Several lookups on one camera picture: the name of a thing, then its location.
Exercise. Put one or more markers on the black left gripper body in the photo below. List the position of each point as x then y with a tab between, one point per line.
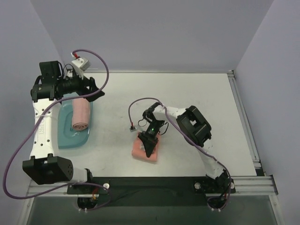
86	85

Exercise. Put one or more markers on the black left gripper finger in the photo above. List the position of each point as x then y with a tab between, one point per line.
90	96
89	85

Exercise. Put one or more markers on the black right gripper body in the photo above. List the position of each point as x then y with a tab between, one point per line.
148	137

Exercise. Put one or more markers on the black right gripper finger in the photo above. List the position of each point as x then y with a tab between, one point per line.
149	146
143	137

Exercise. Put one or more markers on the pink panda towel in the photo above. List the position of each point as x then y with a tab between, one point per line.
138	151

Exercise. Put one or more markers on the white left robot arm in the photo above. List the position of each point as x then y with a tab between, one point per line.
45	166

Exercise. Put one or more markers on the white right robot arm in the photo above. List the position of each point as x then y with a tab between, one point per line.
195	129

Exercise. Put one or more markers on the rolled pink towel in bin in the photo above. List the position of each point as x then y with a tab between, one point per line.
81	114

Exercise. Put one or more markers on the teal plastic bin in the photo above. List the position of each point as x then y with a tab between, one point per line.
67	137

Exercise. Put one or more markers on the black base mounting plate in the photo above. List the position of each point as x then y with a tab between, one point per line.
153	192

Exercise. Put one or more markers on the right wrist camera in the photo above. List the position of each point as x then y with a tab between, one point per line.
132	128

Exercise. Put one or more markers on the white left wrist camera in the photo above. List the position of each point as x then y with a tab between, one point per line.
80	64

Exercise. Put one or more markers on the aluminium frame rail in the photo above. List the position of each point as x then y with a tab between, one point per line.
244	185

